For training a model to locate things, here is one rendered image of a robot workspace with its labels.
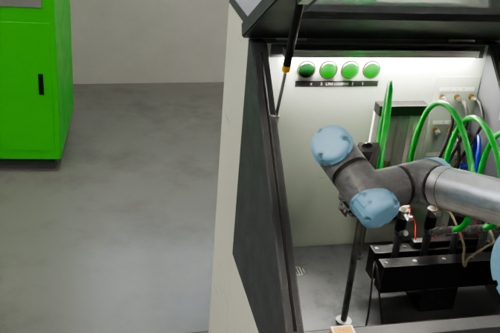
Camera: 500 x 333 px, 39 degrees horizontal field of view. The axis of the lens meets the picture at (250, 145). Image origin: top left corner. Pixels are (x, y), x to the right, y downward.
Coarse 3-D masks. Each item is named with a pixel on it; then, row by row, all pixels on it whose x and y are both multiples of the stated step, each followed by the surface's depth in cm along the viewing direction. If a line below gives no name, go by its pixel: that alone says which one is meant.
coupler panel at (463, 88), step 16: (448, 80) 191; (464, 80) 192; (448, 96) 194; (464, 96) 195; (432, 112) 195; (448, 112) 196; (464, 112) 197; (432, 128) 197; (448, 128) 198; (432, 144) 199
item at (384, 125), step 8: (392, 80) 165; (392, 88) 160; (392, 96) 157; (384, 104) 178; (384, 112) 180; (384, 120) 152; (384, 128) 151; (384, 136) 151; (384, 144) 150; (384, 152) 150; (376, 168) 149
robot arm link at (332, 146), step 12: (324, 132) 125; (336, 132) 124; (312, 144) 125; (324, 144) 124; (336, 144) 123; (348, 144) 123; (324, 156) 123; (336, 156) 123; (348, 156) 124; (360, 156) 124; (324, 168) 127; (336, 168) 124
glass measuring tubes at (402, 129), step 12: (396, 108) 187; (408, 108) 188; (420, 108) 189; (372, 120) 192; (396, 120) 190; (408, 120) 191; (372, 132) 192; (396, 132) 194; (408, 132) 195; (396, 144) 196; (408, 144) 197; (396, 156) 196; (396, 216) 203
